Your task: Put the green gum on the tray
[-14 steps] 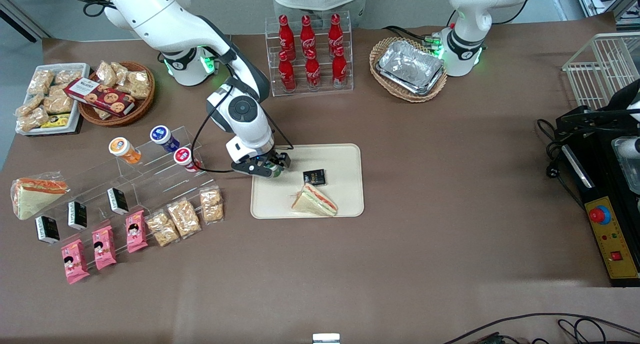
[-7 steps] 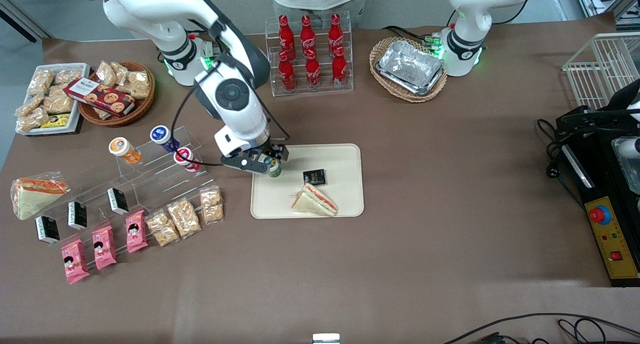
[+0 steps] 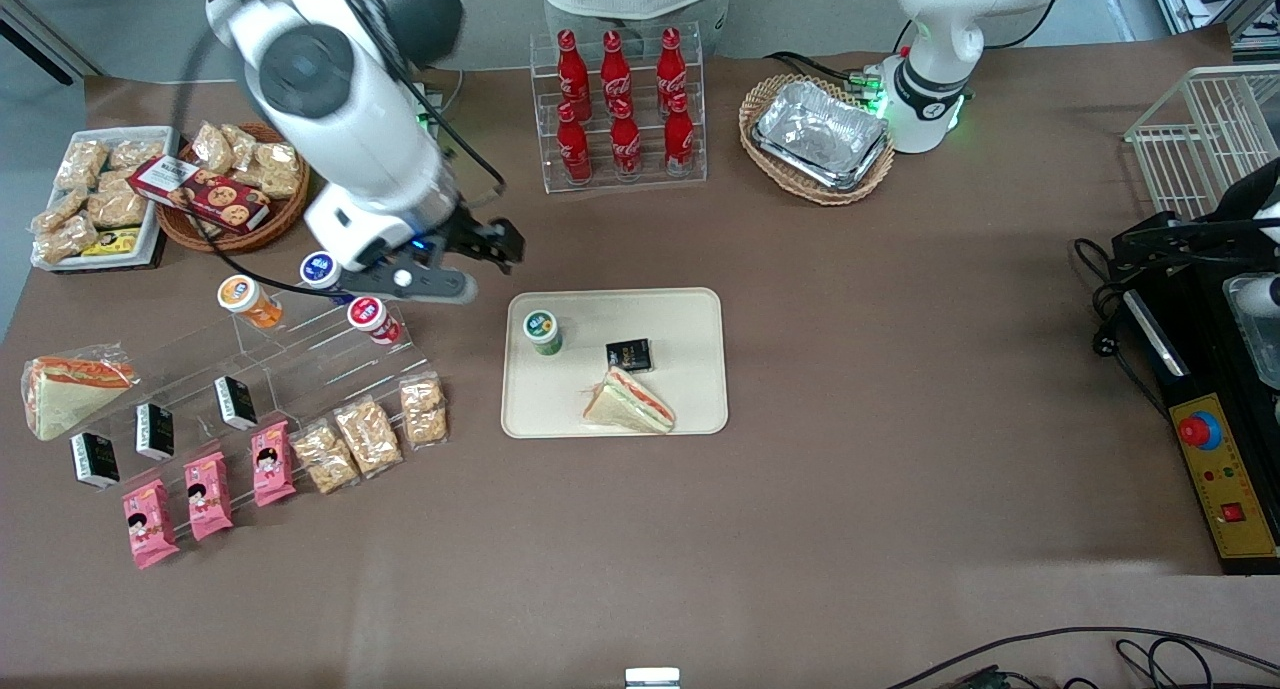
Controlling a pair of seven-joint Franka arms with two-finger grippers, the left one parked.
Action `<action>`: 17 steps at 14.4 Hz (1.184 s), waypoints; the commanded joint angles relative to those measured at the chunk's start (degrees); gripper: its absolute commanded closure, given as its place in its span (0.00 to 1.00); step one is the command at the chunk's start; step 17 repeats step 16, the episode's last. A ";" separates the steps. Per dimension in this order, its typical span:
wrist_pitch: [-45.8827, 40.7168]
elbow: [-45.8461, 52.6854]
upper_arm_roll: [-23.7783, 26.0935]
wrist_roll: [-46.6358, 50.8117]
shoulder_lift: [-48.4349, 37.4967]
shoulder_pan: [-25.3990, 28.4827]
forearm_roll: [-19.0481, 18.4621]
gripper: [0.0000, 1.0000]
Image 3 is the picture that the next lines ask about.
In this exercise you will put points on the small silver metal block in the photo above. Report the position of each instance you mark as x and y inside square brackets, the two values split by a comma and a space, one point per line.
[652, 679]

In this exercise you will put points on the red cookie box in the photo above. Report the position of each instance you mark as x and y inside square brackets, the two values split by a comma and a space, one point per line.
[220, 199]

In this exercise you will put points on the pink snack packet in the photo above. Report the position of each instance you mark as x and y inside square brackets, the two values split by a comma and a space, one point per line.
[150, 525]
[272, 464]
[208, 496]

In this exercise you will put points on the plastic wrapped triangle sandwich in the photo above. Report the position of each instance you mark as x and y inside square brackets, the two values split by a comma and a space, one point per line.
[70, 394]

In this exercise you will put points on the foil tray in sealing machine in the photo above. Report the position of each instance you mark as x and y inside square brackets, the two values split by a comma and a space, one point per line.
[1258, 334]

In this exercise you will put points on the red gum bottle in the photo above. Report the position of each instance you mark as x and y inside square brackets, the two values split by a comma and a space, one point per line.
[370, 317]

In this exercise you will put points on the white rectangular snack tray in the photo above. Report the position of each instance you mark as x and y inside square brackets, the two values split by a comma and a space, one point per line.
[155, 219]

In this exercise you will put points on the green gum bottle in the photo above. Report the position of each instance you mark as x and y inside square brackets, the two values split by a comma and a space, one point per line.
[543, 331]

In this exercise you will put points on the dark metal frame bar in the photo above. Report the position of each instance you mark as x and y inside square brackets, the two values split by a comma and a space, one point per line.
[36, 52]

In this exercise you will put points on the stacked aluminium foil trays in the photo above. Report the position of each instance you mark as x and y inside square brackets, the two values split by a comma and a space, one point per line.
[820, 134]

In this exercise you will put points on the yellow snack packet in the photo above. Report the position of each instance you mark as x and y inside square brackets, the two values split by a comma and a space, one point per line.
[112, 242]

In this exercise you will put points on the black box white end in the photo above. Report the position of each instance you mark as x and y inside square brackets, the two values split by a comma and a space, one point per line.
[236, 403]
[95, 460]
[155, 430]

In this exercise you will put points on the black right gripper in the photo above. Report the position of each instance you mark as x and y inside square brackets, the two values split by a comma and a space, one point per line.
[468, 234]

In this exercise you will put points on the clear acrylic tiered stand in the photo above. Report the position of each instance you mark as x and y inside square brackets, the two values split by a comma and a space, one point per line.
[330, 379]

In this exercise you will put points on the orange gum bottle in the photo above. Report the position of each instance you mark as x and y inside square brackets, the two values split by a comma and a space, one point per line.
[245, 299]

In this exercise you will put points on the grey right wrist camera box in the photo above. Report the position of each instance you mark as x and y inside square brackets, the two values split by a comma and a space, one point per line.
[420, 282]

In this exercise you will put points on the light wicker basket with trays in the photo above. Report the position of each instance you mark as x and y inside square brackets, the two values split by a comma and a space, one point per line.
[765, 169]

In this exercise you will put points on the black sealing machine yellow panel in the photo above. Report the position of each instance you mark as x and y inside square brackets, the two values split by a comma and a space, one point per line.
[1225, 489]

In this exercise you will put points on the clear acrylic bottle rack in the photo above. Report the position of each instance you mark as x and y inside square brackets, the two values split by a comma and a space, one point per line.
[640, 174]

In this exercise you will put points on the clear bag rice crackers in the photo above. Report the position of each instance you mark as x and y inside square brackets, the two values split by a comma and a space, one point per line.
[276, 169]
[212, 147]
[136, 155]
[58, 209]
[118, 207]
[65, 241]
[423, 411]
[241, 144]
[325, 458]
[80, 164]
[369, 437]

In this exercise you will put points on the wrapped sandwich on tray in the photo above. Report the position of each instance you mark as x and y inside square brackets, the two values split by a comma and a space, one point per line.
[630, 407]

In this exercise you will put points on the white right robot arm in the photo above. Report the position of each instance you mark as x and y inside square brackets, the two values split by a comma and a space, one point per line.
[330, 119]

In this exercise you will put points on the beige plastic tray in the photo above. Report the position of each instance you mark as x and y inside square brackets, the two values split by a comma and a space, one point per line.
[680, 329]

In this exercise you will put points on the small black box gold print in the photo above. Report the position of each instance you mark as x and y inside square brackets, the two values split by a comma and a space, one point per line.
[629, 355]

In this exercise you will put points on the purple gum bottle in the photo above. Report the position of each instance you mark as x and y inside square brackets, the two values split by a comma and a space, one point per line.
[320, 267]

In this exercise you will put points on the brown wicker basket with snacks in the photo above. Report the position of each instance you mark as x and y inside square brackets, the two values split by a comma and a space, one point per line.
[270, 224]

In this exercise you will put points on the red cola bottle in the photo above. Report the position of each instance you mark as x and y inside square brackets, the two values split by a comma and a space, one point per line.
[571, 64]
[614, 64]
[626, 139]
[679, 134]
[574, 144]
[670, 61]

